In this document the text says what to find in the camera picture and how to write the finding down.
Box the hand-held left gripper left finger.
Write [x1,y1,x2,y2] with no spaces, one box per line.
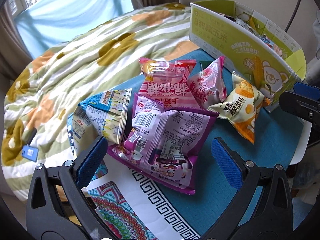
[26,137,108,240]

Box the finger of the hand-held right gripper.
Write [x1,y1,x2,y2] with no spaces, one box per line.
[294,82,320,97]
[280,91,320,124]

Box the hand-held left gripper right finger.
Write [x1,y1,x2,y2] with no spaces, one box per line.
[200,137,293,240]

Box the white blue snack packet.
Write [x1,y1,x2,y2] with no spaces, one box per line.
[76,88,132,144]

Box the orange white cake packet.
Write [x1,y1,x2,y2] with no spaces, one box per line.
[207,70,272,144]

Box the purple snack packet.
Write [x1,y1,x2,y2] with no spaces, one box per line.
[107,92,220,196]

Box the pile of mixed snacks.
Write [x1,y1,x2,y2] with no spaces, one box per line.
[220,11,284,55]

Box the light pink bread packet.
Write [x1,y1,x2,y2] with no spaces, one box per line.
[186,56,227,110]

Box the green cardboard box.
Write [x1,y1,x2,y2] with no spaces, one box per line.
[189,1,307,113]

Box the pink striped marshmallow packet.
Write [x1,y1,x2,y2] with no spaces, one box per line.
[139,57,198,110]

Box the teal patterned table mat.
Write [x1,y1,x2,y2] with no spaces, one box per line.
[66,47,308,240]

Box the small blue card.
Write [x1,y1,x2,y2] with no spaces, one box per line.
[21,146,39,164]

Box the small black device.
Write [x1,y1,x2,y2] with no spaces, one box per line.
[26,129,37,145]

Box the black curved metal stand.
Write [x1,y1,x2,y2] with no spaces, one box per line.
[285,0,308,33]

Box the floral green striped blanket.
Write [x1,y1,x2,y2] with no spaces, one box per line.
[0,2,200,203]

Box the light blue cloth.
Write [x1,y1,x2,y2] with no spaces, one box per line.
[17,0,135,60]

